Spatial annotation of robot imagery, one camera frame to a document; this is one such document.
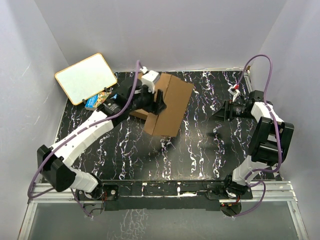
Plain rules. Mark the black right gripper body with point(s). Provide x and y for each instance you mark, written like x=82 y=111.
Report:
x=235 y=110

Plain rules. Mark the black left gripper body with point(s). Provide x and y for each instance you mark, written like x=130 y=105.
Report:
x=146 y=101

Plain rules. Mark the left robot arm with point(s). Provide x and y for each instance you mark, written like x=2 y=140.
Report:
x=55 y=163

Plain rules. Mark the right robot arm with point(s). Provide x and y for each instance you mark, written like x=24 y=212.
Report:
x=269 y=144

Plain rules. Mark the closed brown cardboard box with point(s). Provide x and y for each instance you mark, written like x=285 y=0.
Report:
x=140 y=113

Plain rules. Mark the colourful blue book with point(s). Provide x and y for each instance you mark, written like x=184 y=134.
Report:
x=95 y=101

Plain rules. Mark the yellow framed whiteboard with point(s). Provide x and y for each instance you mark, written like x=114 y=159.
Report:
x=86 y=78

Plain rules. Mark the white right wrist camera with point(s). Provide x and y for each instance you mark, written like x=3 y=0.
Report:
x=234 y=91

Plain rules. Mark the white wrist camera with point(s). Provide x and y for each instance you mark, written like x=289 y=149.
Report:
x=234 y=91
x=149 y=78

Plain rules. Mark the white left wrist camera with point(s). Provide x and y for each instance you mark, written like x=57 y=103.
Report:
x=149 y=78

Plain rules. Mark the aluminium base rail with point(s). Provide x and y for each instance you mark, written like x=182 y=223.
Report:
x=164 y=210

